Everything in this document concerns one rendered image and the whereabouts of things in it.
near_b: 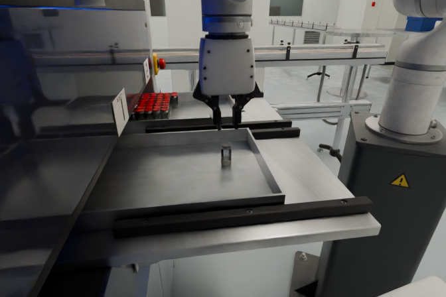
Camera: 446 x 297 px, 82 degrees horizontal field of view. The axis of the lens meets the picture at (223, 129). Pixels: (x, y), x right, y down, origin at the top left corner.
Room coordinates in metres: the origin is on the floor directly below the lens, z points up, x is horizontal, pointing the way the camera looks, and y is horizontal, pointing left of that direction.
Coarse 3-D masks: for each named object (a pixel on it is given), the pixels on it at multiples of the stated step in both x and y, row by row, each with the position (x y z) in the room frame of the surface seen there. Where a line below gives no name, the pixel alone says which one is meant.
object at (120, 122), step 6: (120, 96) 0.43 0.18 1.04; (114, 102) 0.39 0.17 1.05; (120, 102) 0.42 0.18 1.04; (126, 102) 0.46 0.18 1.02; (114, 108) 0.38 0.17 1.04; (120, 108) 0.41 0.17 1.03; (126, 108) 0.45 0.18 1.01; (114, 114) 0.38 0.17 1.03; (120, 114) 0.41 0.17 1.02; (126, 114) 0.45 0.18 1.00; (120, 120) 0.40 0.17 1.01; (126, 120) 0.44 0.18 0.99; (120, 126) 0.39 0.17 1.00; (120, 132) 0.39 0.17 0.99
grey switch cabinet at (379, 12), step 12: (372, 0) 7.15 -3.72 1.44; (384, 0) 6.73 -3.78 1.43; (372, 12) 7.06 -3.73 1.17; (384, 12) 6.64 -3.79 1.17; (396, 12) 6.26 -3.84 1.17; (372, 24) 6.96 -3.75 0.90; (384, 24) 6.54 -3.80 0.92; (396, 24) 6.20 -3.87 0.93; (396, 36) 6.21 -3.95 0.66; (384, 48) 6.34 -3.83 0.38; (396, 48) 6.22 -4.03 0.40
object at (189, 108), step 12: (180, 96) 0.89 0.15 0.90; (228, 96) 0.87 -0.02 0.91; (180, 108) 0.82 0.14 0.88; (192, 108) 0.82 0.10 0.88; (204, 108) 0.82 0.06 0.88; (228, 108) 0.82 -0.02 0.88; (156, 120) 0.63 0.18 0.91; (168, 120) 0.64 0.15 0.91; (180, 120) 0.64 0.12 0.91; (192, 120) 0.64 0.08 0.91; (204, 120) 0.65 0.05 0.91; (228, 120) 0.66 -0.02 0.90; (132, 132) 0.62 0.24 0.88; (144, 132) 0.63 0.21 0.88
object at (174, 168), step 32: (128, 160) 0.48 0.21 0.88; (160, 160) 0.48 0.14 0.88; (192, 160) 0.48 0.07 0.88; (256, 160) 0.48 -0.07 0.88; (96, 192) 0.37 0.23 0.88; (128, 192) 0.37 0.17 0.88; (160, 192) 0.37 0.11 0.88; (192, 192) 0.37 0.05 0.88; (224, 192) 0.37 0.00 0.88; (256, 192) 0.37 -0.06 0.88; (96, 224) 0.29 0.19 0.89
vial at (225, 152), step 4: (224, 148) 0.46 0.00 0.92; (228, 148) 0.46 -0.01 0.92; (224, 152) 0.46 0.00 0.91; (228, 152) 0.46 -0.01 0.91; (224, 156) 0.46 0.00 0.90; (228, 156) 0.46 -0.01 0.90; (224, 160) 0.46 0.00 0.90; (228, 160) 0.46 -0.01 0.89; (224, 164) 0.46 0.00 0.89; (228, 164) 0.46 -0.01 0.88
